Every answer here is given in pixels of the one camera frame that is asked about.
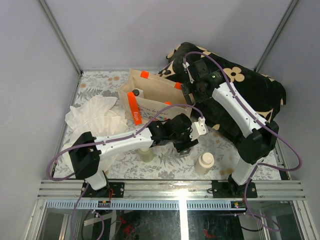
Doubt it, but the clear bottle with black cap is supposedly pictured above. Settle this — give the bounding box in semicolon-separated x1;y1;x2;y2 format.
177;147;193;158

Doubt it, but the green bottle with cream cap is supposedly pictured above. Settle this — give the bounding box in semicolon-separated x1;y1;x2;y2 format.
137;148;154;163

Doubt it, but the beige bottle with beige cap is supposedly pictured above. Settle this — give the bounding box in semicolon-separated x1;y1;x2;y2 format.
194;152;215;175

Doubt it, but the beige canvas tote bag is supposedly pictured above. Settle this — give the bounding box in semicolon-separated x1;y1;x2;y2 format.
117;69;186;124

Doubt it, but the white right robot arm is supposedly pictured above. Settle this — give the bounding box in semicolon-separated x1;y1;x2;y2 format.
181;59;279;198

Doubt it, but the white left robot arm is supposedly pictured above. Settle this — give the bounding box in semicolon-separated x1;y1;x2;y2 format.
68;113;207;198

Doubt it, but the floral patterned table mat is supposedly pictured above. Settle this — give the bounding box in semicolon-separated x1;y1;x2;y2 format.
51;70;282;180

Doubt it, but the white crumpled cloth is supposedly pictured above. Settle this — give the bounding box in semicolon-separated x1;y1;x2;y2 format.
61;94;131;176

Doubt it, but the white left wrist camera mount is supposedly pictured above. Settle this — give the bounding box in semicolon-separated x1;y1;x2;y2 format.
189;117;208;141

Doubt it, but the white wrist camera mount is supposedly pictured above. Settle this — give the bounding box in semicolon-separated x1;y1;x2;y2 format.
189;117;208;141
182;62;194;84

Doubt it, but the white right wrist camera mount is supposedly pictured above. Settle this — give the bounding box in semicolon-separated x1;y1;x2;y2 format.
182;62;194;84

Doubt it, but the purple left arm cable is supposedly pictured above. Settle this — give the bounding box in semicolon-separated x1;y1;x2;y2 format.
46;103;204;182

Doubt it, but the aluminium mounting rail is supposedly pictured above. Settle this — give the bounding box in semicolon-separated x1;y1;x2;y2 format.
37;179;307;201

